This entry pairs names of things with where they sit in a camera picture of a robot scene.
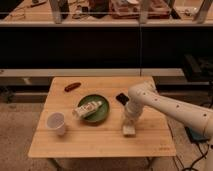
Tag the white paper cup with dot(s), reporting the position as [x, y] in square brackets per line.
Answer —
[56, 122]

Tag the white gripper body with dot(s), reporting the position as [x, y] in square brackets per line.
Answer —
[133, 110]

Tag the black equipment on right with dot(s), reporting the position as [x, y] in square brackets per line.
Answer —
[198, 69]

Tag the black rectangular block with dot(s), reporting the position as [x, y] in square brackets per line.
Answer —
[122, 98]

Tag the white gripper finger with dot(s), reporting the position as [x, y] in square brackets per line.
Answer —
[135, 122]
[125, 121]

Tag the dark shelf unit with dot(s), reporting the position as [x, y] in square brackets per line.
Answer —
[33, 45]

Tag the green plate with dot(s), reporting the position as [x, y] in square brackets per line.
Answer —
[102, 113]

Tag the red sausage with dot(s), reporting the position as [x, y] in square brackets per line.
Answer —
[72, 86]

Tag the white snack packet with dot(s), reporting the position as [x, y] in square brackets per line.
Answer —
[87, 109]

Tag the white sponge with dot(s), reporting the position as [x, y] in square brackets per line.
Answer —
[128, 130]

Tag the wooden table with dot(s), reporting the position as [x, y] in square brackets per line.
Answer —
[104, 141]

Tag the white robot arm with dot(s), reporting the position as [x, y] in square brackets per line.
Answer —
[198, 118]

